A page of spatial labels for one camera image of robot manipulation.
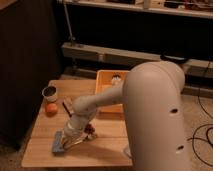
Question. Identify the orange plastic tray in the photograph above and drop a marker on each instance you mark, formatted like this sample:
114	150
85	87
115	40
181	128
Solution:
103	81

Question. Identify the metal vertical pole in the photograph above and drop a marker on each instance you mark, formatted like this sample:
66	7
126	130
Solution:
72	38

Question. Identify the brown wooden block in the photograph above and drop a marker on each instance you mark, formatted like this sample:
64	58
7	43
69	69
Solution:
67	103

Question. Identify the dark curtain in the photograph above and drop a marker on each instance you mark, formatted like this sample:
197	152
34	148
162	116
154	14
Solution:
29	59

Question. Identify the brown crumbs pile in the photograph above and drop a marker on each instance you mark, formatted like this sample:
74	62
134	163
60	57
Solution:
89	129

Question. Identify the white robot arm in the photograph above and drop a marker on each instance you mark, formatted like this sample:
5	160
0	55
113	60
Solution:
151	98

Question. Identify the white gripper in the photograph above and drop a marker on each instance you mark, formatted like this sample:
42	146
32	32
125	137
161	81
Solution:
73	134

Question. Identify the grey metal rail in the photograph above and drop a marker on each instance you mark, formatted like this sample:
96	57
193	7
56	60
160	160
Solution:
128	58

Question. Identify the orange fruit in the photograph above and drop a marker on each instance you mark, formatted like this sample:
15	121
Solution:
51	109

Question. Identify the upper shelf board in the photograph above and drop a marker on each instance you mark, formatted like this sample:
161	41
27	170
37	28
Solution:
139	8

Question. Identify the white object in tray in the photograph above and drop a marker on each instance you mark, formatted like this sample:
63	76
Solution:
116	79

